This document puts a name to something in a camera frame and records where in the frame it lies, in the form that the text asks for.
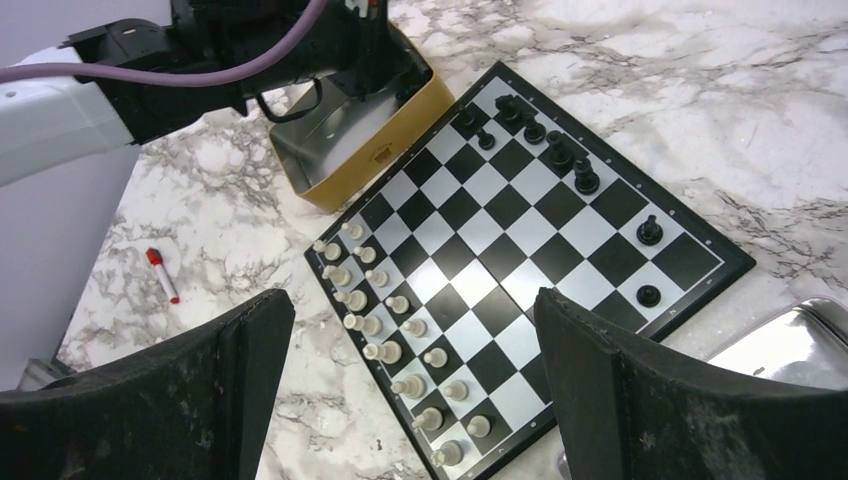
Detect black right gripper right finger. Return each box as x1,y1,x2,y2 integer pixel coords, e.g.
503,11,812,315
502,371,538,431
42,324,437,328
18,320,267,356
533,288,847,479

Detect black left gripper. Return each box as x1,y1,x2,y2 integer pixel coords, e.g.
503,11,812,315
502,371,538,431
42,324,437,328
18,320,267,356
238,1,433,100

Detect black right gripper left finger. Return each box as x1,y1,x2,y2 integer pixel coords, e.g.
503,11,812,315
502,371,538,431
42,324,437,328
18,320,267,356
1,289,295,479

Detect black chess pawn corner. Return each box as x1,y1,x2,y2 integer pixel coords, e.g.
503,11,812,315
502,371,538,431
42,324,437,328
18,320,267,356
636,284,662,308

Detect black chess pawn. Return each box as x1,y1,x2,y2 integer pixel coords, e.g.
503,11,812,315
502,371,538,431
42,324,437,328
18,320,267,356
455,105,476,130

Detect black chess piece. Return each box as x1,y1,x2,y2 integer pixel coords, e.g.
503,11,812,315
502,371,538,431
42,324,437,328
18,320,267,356
522,112,547,145
546,131,574,170
495,94,524,127
573,158,600,195
476,128,496,151

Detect black chess knight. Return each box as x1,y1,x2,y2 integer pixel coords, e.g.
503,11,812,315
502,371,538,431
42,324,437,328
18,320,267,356
636,214,664,246

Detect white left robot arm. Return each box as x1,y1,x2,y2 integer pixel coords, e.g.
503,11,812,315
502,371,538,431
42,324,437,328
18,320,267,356
1,1,432,184

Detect white chess pawn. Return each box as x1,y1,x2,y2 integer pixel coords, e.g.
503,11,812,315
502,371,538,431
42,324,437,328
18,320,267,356
466,415,492,438
423,347,448,368
384,295,410,315
442,380,469,401
400,318,428,338
365,270,390,288
340,222,364,240
352,246,377,264

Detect white chess bishop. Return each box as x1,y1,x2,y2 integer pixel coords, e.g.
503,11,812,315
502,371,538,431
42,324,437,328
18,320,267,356
333,289,368,312
390,374,427,399

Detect white chess knight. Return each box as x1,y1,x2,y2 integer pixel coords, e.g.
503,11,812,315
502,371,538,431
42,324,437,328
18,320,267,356
321,265,352,286
411,407,444,431

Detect yellow metal tin box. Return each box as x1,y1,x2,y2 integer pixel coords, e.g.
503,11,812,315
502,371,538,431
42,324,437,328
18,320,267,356
269,25,454,212

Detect red and white marker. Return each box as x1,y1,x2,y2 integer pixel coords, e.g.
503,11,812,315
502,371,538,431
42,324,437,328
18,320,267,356
145,248,180,304

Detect silver metal tin lid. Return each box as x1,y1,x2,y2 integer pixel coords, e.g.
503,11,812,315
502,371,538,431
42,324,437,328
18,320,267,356
707,297,847,391

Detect black and white chessboard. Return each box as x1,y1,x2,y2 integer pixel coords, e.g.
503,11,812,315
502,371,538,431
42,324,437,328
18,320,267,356
305,63,755,479

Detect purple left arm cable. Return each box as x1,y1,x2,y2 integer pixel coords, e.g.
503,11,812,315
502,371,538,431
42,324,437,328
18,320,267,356
0,0,331,89

